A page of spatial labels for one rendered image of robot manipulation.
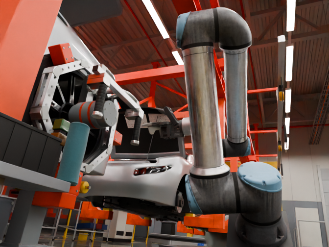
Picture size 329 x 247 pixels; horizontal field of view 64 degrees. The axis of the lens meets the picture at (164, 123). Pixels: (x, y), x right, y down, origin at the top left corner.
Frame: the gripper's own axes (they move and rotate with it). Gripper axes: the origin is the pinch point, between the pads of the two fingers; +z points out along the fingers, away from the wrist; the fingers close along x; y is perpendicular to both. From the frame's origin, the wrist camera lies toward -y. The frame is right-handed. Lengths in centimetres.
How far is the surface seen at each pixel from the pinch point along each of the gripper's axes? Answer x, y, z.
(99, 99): -36.2, -6.7, 3.8
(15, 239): -39, 51, 45
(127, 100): -9.2, -12.9, 7.3
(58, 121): -56, 6, 5
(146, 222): 508, 156, 273
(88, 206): 326, 93, 308
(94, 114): -38.6, 0.1, 4.2
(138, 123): -2.0, -1.6, 4.5
